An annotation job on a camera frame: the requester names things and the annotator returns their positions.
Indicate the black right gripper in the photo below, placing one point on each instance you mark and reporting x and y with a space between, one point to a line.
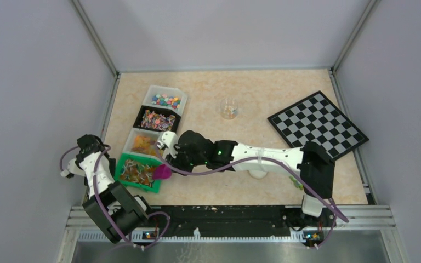
176 163

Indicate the white round jar lid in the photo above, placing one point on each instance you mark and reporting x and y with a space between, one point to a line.
257 174

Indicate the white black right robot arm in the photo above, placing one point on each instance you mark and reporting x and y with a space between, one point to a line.
309 166

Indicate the white bin orange gummies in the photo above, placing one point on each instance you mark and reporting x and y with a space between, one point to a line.
141 142

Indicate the magenta plastic scoop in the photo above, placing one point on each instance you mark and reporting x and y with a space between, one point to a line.
162 172

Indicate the green owl number card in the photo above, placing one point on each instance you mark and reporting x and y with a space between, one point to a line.
298 185

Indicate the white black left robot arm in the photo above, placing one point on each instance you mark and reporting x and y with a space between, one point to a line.
114 210

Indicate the black white chessboard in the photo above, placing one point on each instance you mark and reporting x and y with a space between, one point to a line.
316 118

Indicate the white bin round candies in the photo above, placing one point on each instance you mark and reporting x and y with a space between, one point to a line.
166 97

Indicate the clear glass jar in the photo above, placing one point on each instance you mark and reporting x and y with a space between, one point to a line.
228 108

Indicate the green bin stick candies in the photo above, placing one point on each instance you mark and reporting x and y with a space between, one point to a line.
137 171

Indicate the black bin mixed candies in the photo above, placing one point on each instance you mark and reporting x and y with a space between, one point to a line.
157 119

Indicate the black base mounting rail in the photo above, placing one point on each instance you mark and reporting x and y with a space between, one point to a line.
236 220

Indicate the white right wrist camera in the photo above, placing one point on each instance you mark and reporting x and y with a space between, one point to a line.
166 142

